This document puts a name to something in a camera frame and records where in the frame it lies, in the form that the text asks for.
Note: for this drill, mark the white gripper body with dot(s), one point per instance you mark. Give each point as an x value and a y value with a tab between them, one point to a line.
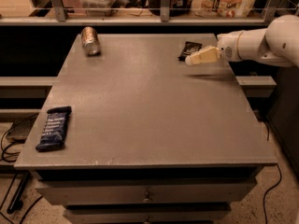
228	47

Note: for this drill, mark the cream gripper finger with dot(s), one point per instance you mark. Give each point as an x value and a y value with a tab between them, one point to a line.
209	54

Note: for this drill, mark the black chocolate rxbar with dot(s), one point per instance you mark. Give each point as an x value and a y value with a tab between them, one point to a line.
189	48

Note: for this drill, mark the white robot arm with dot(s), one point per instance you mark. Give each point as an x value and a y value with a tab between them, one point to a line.
276	45

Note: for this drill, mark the blue blueberry rxbar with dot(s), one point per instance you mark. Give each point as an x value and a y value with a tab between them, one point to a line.
55	129

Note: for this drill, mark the grey drawer cabinet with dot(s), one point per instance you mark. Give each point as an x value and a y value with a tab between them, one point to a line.
144	122

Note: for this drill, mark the silver soda can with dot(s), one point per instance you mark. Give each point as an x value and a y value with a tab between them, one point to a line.
90	42

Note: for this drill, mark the metal drawer knob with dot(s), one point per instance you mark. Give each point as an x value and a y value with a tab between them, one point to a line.
147	198

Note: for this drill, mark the dark power adapter box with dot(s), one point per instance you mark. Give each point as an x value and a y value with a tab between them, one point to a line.
19	131

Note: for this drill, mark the grey shelf rail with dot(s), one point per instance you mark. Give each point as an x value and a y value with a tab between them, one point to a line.
129	12

